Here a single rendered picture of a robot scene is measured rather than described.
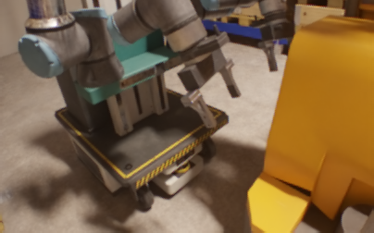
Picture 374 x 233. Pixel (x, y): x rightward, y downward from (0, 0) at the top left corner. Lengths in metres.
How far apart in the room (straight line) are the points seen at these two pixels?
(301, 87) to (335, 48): 0.15
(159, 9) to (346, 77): 0.52
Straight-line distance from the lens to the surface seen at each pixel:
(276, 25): 0.89
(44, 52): 0.79
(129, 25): 0.62
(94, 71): 0.97
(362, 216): 0.90
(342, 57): 0.79
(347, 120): 0.79
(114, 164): 1.21
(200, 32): 0.58
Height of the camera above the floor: 1.10
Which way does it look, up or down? 31 degrees down
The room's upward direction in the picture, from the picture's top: 6 degrees counter-clockwise
